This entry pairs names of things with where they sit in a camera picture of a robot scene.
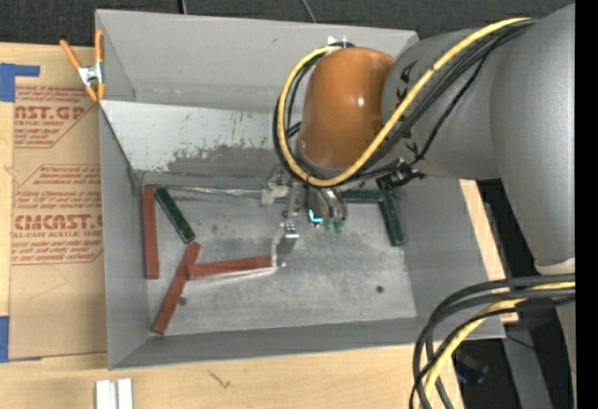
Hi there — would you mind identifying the black cylinder on white bracket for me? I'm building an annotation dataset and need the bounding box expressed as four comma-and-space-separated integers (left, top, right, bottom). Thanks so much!
376, 160, 426, 191

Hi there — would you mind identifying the grey metal bin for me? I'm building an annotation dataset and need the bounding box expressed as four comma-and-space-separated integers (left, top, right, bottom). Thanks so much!
94, 8, 506, 372

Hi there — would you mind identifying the dark green flat block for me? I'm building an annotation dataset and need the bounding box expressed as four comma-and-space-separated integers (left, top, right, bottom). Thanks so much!
337, 189, 385, 205
153, 186, 197, 245
377, 188, 406, 247

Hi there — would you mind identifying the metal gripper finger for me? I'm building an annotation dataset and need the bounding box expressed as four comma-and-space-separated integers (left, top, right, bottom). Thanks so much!
270, 222, 301, 270
260, 166, 293, 207

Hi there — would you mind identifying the brown cardboard board red print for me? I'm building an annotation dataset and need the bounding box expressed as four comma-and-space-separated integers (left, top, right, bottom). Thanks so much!
0, 41, 109, 362

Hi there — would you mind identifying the red-brown flat block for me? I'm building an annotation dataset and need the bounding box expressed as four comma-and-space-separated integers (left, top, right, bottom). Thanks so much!
150, 240, 203, 336
186, 255, 275, 280
141, 185, 161, 280

